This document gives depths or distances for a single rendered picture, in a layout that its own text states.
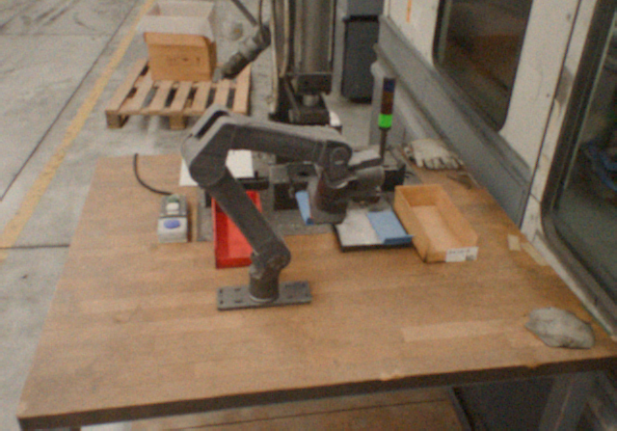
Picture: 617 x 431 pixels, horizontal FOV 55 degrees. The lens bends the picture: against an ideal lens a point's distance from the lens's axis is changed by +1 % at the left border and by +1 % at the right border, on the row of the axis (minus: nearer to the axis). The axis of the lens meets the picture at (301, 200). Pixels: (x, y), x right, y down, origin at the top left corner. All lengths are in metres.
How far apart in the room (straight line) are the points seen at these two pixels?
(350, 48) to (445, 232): 3.24
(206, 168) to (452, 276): 0.65
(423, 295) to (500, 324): 0.17
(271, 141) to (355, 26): 3.58
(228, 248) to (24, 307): 1.58
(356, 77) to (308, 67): 3.28
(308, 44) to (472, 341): 0.75
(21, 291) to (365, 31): 3.00
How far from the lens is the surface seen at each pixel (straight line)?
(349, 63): 4.66
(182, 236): 1.45
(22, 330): 2.73
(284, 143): 1.06
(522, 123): 1.80
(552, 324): 1.30
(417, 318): 1.25
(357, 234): 1.44
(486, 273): 1.42
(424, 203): 1.62
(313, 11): 1.39
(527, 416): 1.85
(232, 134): 1.00
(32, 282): 2.98
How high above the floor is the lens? 1.71
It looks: 30 degrees down
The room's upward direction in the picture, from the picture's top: 2 degrees clockwise
